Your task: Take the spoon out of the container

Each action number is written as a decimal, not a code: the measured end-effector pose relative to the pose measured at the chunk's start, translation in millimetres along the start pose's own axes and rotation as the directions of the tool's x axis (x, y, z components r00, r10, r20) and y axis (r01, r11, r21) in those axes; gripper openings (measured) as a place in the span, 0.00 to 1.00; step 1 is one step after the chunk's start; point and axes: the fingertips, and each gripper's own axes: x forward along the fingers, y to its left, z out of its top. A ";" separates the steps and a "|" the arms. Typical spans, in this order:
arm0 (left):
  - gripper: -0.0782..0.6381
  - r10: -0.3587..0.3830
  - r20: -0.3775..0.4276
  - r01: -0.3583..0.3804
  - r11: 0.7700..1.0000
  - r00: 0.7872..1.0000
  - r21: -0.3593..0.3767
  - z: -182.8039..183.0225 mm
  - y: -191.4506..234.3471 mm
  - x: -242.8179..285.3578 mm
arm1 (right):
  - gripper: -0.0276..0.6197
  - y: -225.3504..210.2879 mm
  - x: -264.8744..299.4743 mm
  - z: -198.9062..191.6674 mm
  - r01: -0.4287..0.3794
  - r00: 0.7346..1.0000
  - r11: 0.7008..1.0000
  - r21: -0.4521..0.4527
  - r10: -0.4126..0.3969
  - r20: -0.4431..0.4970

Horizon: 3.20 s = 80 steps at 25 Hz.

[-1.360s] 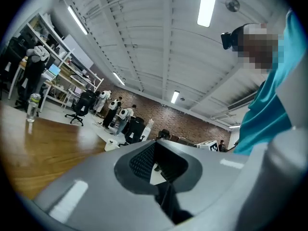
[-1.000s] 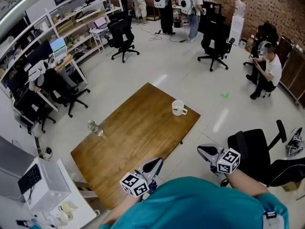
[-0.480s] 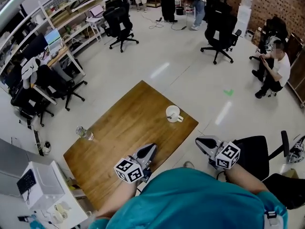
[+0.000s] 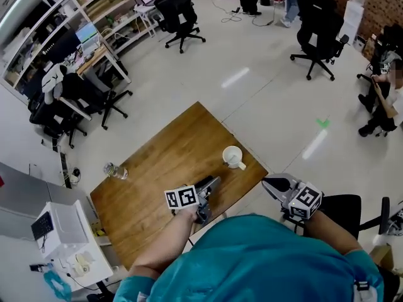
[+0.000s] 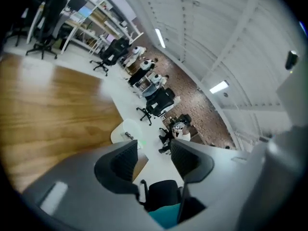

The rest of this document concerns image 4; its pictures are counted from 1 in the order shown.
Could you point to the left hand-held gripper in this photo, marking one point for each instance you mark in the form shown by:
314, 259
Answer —
185, 198

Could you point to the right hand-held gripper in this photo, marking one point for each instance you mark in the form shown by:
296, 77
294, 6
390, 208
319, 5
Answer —
303, 200

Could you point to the white cup container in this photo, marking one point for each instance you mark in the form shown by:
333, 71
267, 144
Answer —
233, 158

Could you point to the person's right forearm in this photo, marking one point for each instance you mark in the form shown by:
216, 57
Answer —
330, 231

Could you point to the person's left forearm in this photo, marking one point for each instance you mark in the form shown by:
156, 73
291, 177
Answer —
163, 244

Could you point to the black armrest office chair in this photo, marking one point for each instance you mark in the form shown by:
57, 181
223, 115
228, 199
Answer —
343, 212

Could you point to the person's teal shirt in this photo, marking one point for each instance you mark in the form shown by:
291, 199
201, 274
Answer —
252, 263

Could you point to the clear plastic bottle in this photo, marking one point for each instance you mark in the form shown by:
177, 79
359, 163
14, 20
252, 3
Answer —
116, 171

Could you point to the black power strip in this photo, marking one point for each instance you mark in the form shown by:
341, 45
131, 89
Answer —
65, 170

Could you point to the white side desk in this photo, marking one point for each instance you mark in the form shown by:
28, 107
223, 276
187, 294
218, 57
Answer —
94, 272

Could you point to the white box appliance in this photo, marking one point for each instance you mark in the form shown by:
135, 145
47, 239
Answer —
61, 228

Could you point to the black office chair with white jacket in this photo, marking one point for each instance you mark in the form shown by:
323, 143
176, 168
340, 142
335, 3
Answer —
53, 105

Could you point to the computer monitor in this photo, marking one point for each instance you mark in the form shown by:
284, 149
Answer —
86, 36

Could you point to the white shelving unit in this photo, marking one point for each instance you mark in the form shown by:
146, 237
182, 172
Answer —
47, 27

